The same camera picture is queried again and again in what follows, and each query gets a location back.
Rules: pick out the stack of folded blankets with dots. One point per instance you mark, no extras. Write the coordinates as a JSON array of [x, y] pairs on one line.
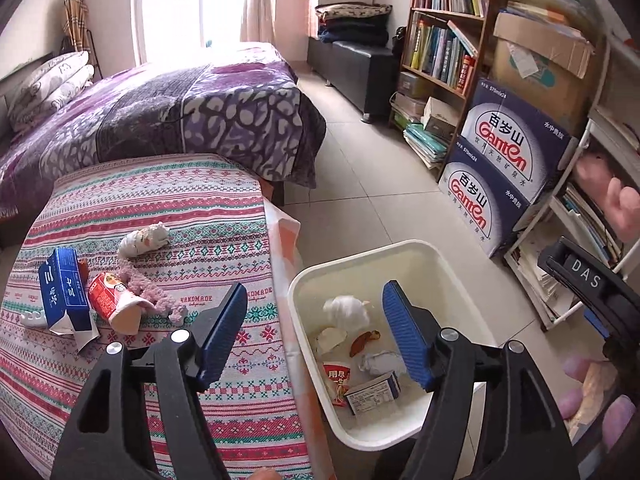
[[352, 25]]

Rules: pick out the small blue milk carton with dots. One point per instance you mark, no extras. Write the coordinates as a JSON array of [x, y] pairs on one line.
[[372, 392]]

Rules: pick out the person's right hand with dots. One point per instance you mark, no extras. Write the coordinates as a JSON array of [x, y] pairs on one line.
[[575, 366]]

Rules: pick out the crumpled white paper wad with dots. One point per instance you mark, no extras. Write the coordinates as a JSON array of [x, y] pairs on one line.
[[145, 240]]

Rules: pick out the red instant noodle cup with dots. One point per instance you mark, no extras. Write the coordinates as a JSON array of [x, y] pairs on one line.
[[340, 380]]

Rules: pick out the patterned striped tablecloth table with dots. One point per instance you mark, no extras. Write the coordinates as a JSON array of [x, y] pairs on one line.
[[235, 240]]

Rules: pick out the crushed white paper cup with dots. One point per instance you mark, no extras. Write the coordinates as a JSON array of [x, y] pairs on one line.
[[330, 338]]

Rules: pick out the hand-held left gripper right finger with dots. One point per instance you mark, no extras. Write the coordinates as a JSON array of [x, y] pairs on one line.
[[405, 335]]

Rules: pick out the pile of books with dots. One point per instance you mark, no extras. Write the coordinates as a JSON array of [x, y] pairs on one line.
[[425, 145]]

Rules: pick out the row of thick books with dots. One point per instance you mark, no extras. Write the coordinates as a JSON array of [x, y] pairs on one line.
[[440, 55]]

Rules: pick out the bright window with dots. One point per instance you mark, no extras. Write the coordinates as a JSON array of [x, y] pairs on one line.
[[190, 5]]

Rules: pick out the person's left hand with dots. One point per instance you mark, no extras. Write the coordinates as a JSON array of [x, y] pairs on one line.
[[262, 475]]

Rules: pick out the beige curtain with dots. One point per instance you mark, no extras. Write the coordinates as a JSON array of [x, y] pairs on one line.
[[257, 5]]

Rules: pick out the brown cardboard box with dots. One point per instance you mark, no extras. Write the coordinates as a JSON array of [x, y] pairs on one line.
[[540, 75]]

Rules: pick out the blue water carton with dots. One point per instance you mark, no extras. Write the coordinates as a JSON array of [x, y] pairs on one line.
[[515, 135], [480, 200]]

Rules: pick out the black bench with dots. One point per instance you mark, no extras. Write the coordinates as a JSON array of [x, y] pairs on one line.
[[355, 75]]

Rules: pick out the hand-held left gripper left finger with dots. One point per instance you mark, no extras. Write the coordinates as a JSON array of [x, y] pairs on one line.
[[220, 335]]

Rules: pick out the white tissue ball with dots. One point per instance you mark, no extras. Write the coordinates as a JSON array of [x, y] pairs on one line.
[[347, 310]]

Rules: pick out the pink knitted cloth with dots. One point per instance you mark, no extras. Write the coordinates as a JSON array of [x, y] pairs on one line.
[[152, 292]]

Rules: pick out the bed with purple blanket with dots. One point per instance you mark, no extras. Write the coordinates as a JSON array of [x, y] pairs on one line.
[[150, 110]]

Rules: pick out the plaid scarf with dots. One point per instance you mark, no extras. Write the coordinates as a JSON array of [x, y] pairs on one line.
[[76, 20]]

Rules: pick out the small white box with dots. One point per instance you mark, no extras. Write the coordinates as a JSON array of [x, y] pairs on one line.
[[440, 115]]

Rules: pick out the orange peel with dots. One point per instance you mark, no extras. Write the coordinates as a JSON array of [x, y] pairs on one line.
[[365, 342]]

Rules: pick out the pink soft toy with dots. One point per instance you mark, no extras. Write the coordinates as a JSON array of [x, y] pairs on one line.
[[620, 205]]

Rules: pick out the large blue tissue box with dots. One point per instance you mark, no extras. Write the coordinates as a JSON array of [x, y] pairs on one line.
[[65, 290]]

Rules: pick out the red paper cup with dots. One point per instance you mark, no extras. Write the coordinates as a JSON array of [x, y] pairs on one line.
[[117, 305]]

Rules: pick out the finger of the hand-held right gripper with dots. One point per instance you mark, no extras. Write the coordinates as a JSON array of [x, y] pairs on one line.
[[597, 321]]

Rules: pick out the white plastic bin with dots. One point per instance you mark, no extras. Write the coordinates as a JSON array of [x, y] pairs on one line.
[[450, 280]]

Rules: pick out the white metal rack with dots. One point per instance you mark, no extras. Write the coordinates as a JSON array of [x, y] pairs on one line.
[[582, 140]]

